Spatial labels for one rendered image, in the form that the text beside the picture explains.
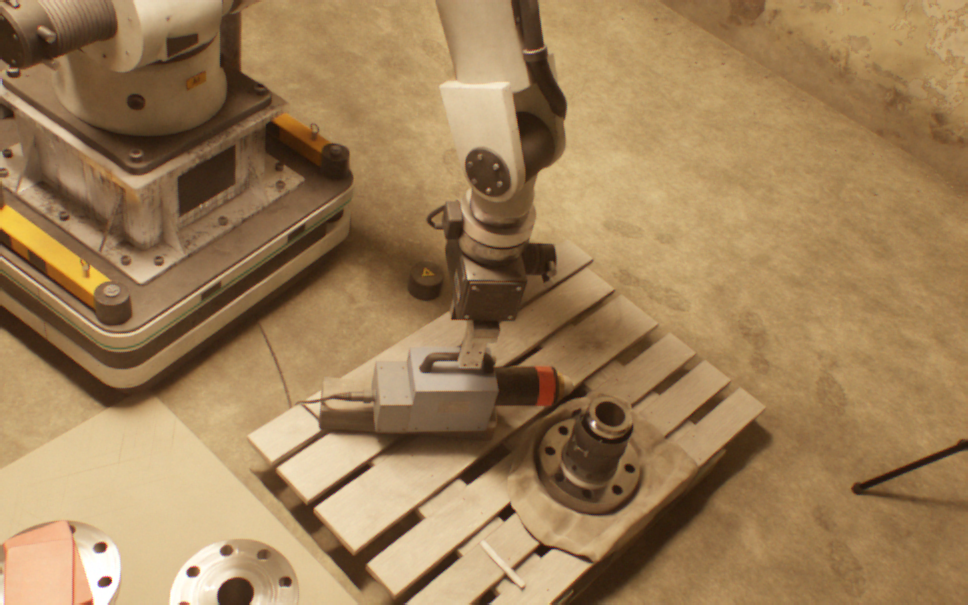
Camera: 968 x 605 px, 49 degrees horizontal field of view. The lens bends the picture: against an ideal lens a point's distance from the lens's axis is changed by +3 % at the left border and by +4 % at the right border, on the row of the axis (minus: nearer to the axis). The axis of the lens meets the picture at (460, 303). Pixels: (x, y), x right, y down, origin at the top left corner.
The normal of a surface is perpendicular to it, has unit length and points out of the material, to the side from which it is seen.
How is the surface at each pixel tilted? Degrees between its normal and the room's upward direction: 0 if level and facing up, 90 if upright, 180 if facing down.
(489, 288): 90
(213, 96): 69
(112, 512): 0
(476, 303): 90
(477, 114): 90
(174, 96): 90
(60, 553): 0
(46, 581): 0
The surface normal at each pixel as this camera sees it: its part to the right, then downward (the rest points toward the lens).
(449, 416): 0.14, 0.74
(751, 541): 0.17, -0.67
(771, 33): -0.70, 0.44
